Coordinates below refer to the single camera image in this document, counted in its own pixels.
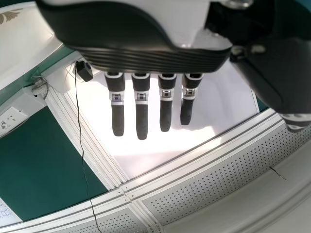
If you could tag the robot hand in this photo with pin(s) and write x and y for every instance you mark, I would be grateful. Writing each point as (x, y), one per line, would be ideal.
(136, 29)

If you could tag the black power adapter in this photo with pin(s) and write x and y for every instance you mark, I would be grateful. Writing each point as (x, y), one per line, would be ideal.
(83, 71)

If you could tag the white double socket panel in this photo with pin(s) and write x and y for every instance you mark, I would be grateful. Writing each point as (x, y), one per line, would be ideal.
(58, 80)

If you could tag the white socket strip box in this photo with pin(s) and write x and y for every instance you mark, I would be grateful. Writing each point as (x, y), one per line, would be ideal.
(14, 116)

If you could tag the handwritten paper sheet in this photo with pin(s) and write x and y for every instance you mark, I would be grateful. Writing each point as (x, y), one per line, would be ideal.
(7, 212)

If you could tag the aluminium partition post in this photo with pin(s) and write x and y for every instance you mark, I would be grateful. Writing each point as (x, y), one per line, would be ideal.
(97, 150)

